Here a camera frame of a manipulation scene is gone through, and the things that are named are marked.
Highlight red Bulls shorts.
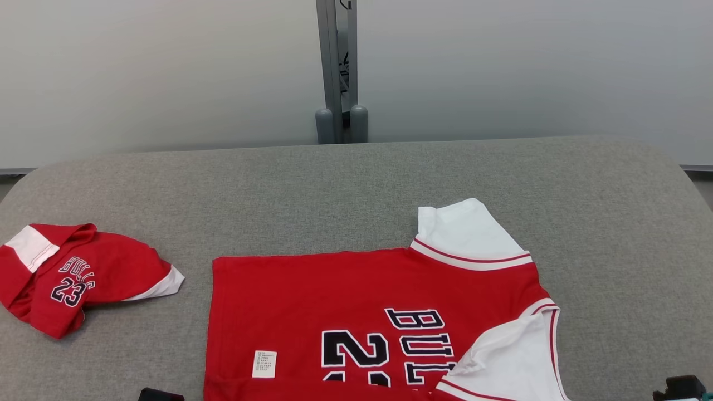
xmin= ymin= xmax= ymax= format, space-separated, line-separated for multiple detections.
xmin=0 ymin=223 xmax=185 ymax=340

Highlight grey cylindrical post foot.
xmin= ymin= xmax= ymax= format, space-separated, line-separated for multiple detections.
xmin=315 ymin=107 xmax=335 ymax=144
xmin=350 ymin=105 xmax=369 ymax=143

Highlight red Bulls jersey shirt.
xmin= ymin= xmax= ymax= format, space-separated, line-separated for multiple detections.
xmin=203 ymin=198 xmax=570 ymax=401

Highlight grey metal frame post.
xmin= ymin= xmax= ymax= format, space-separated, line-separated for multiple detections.
xmin=315 ymin=0 xmax=358 ymax=144

